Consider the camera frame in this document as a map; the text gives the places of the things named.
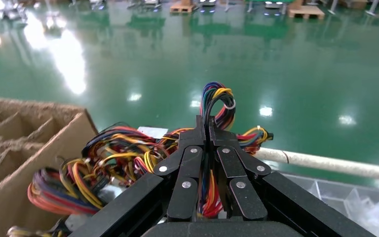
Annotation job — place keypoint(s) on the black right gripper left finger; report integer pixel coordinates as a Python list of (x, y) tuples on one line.
[(184, 196)]

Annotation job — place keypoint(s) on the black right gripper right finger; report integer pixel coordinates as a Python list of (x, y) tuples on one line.
[(245, 196)]

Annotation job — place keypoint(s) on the silver metal power supply casing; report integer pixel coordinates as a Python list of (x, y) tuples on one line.
[(152, 132)]

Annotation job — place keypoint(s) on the clear plastic compartment tray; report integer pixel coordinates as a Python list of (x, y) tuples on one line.
[(333, 196)]

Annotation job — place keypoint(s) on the crumpled clear plastic film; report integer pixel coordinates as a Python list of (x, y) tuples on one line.
[(376, 216)]

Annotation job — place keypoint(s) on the brown cardboard box with dividers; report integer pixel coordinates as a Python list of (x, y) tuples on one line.
[(29, 183)]

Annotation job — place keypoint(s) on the wooden pallet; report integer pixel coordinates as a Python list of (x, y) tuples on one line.
[(307, 12), (183, 8)]

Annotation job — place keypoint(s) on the long white padded rail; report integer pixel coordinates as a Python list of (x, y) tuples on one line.
[(323, 162)]

